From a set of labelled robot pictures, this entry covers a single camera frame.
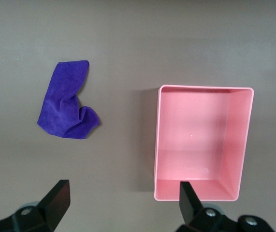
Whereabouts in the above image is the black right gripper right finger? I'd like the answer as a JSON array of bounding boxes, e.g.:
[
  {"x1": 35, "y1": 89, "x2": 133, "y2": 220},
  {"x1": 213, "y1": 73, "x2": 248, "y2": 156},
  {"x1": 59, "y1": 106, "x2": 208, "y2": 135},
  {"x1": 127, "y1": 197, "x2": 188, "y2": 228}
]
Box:
[{"x1": 175, "y1": 181, "x2": 274, "y2": 232}]

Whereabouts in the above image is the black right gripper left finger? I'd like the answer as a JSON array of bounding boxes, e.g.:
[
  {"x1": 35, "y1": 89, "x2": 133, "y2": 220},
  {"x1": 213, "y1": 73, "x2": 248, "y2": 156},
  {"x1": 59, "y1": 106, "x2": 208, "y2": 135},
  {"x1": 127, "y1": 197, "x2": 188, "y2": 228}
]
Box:
[{"x1": 0, "y1": 179, "x2": 71, "y2": 232}]

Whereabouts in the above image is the purple cloth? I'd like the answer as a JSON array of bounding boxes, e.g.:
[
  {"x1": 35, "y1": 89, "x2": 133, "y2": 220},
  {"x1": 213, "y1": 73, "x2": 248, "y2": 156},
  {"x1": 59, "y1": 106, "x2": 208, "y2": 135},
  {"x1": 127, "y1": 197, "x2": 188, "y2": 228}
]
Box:
[{"x1": 36, "y1": 59, "x2": 102, "y2": 140}]

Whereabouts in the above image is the pink plastic bin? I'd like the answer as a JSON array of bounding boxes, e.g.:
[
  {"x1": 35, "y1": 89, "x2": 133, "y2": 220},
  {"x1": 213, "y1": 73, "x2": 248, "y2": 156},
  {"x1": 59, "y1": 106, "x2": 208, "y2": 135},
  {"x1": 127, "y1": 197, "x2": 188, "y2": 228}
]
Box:
[{"x1": 153, "y1": 84, "x2": 255, "y2": 203}]

